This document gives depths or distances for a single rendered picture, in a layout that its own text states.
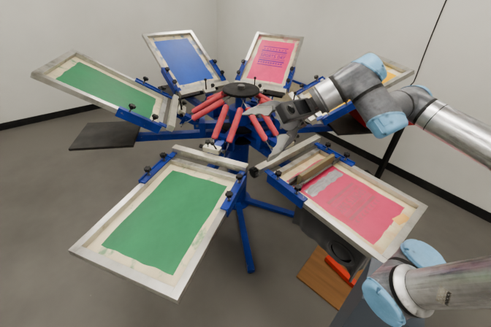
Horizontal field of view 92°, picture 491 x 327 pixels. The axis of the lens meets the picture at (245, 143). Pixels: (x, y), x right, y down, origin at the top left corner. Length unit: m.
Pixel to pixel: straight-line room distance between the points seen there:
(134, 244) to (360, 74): 1.22
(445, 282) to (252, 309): 1.67
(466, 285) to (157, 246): 1.14
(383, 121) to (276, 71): 2.29
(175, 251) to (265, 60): 2.26
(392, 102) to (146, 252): 1.18
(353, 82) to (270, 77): 2.19
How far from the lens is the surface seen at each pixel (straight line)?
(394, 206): 1.77
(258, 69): 2.85
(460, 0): 3.29
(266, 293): 2.26
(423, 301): 0.77
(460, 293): 0.70
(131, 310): 2.31
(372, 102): 0.61
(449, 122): 0.69
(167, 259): 1.30
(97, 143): 2.20
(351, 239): 1.42
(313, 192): 1.61
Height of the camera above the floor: 2.05
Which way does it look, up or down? 34 degrees down
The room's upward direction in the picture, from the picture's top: 3 degrees clockwise
